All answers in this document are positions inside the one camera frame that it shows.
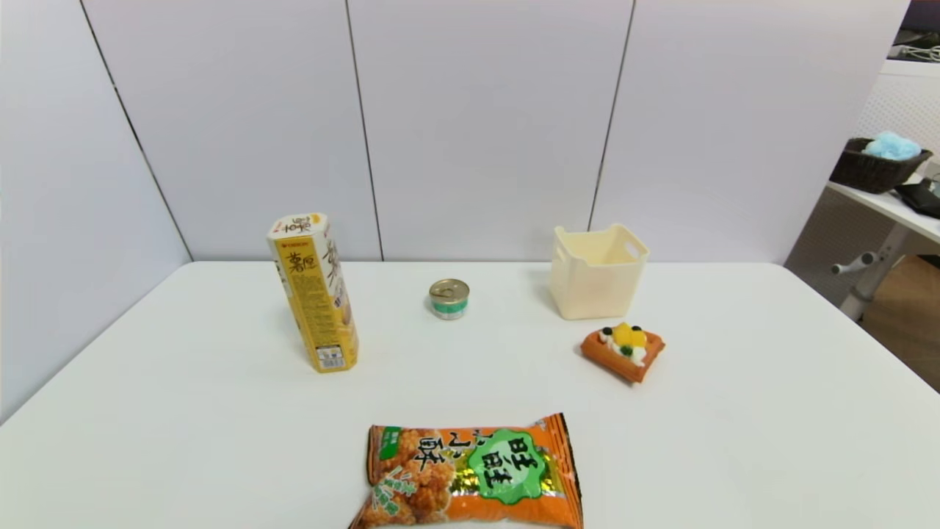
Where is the triangle bread with fruit topping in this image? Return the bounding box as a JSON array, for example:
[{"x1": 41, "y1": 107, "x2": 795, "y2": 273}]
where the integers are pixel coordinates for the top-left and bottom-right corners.
[{"x1": 580, "y1": 322, "x2": 666, "y2": 384}]

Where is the small green tin can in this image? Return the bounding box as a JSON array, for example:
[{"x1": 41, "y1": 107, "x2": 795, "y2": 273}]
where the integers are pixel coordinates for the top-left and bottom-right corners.
[{"x1": 429, "y1": 278, "x2": 471, "y2": 320}]

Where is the cream plastic storage basket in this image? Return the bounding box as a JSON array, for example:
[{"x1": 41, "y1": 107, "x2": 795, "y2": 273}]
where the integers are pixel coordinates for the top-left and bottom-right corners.
[{"x1": 550, "y1": 223, "x2": 651, "y2": 321}]

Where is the yellow hexagonal snack box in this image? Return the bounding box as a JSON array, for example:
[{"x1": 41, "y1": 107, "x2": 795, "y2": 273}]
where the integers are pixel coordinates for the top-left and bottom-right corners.
[{"x1": 267, "y1": 212, "x2": 360, "y2": 374}]

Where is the orange rice cracker snack bag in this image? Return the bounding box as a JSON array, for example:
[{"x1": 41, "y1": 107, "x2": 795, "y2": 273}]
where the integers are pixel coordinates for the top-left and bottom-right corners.
[{"x1": 348, "y1": 412, "x2": 585, "y2": 529}]

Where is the dark wicker basket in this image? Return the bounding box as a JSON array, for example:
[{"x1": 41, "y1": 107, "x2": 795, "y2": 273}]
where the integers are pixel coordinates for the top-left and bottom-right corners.
[{"x1": 830, "y1": 137, "x2": 934, "y2": 195}]

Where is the white side table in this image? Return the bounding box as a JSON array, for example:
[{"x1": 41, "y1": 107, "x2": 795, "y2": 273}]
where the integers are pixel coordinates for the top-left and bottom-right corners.
[{"x1": 826, "y1": 173, "x2": 940, "y2": 322}]

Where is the light blue fluffy item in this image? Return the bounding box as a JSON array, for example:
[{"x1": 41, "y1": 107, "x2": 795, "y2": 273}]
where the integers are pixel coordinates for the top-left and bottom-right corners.
[{"x1": 863, "y1": 131, "x2": 922, "y2": 161}]

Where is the black object on side table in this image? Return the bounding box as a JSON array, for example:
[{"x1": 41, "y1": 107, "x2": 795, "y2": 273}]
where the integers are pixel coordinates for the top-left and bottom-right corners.
[{"x1": 894, "y1": 178, "x2": 940, "y2": 219}]

